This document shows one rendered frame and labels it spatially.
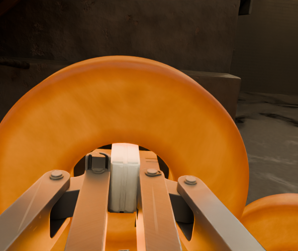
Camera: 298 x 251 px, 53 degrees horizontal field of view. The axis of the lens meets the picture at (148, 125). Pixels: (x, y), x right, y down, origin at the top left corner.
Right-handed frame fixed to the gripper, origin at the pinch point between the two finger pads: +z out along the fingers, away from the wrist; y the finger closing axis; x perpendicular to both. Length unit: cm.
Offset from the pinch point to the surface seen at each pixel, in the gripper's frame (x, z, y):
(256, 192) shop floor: -92, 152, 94
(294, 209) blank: -6.6, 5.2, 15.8
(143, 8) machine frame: 10.1, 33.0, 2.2
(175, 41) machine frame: 5.7, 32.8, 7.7
